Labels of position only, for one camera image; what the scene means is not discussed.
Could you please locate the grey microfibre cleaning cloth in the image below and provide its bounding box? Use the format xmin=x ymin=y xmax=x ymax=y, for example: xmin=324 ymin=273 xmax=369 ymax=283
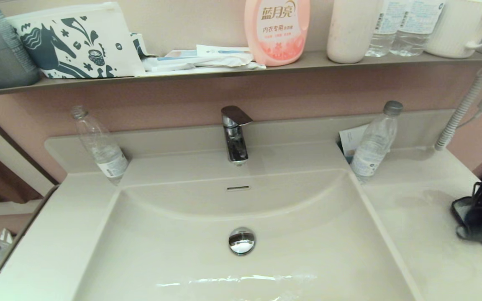
xmin=451 ymin=196 xmax=482 ymax=247

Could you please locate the chrome sink faucet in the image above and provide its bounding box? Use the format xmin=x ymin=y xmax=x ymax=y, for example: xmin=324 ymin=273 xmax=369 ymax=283
xmin=221 ymin=105 xmax=253 ymax=166

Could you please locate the white ceramic sink basin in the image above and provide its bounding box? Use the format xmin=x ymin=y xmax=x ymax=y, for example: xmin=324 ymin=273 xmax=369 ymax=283
xmin=74 ymin=169 xmax=417 ymax=301

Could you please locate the clear grey-capped water bottle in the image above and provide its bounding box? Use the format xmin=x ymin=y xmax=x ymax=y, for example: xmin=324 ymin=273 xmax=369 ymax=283
xmin=349 ymin=100 xmax=404 ymax=184

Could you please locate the white paper card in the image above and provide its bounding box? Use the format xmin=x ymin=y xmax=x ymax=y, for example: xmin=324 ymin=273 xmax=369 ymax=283
xmin=338 ymin=125 xmax=369 ymax=163

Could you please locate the white ribbed mug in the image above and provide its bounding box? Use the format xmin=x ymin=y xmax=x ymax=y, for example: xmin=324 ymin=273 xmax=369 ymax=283
xmin=424 ymin=0 xmax=482 ymax=59

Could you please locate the clear labelled water bottle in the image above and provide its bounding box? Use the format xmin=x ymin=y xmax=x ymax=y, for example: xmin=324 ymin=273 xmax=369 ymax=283
xmin=390 ymin=0 xmax=446 ymax=57
xmin=364 ymin=0 xmax=409 ymax=58

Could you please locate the white ribbed tumbler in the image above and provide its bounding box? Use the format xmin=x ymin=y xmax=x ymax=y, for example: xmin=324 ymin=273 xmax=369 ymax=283
xmin=327 ymin=0 xmax=384 ymax=64

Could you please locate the chrome drain stopper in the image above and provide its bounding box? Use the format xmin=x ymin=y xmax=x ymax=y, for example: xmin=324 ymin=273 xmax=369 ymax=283
xmin=228 ymin=227 xmax=256 ymax=255

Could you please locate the pink detergent bottle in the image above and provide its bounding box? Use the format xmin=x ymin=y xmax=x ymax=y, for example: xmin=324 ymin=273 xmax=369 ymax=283
xmin=244 ymin=0 xmax=310 ymax=67

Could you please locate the white toothbrush packet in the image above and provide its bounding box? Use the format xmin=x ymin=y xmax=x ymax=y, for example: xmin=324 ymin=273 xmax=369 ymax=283
xmin=196 ymin=45 xmax=253 ymax=58

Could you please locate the plastic wrapped toiletry packet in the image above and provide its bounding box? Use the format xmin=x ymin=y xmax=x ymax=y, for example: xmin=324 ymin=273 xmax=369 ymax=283
xmin=143 ymin=51 xmax=267 ymax=72

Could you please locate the small printed white box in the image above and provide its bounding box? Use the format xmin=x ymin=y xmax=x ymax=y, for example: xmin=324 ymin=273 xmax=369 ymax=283
xmin=131 ymin=33 xmax=158 ymax=59

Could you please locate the clear capless water bottle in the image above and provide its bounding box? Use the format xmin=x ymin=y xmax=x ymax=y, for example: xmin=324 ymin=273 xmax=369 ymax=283
xmin=71 ymin=105 xmax=129 ymax=185

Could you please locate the white horse print pouch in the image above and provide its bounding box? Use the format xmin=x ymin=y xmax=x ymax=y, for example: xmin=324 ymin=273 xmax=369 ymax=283
xmin=7 ymin=2 xmax=146 ymax=79

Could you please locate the grey plastic bottle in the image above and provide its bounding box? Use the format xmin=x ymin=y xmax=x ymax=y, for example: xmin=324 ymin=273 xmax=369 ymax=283
xmin=0 ymin=0 xmax=42 ymax=89

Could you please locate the white corrugated hose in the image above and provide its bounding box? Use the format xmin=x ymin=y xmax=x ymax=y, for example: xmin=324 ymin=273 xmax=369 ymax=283
xmin=433 ymin=69 xmax=482 ymax=152

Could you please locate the grey wall shelf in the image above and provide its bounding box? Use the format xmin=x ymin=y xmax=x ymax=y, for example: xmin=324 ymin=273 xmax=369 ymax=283
xmin=0 ymin=50 xmax=482 ymax=99

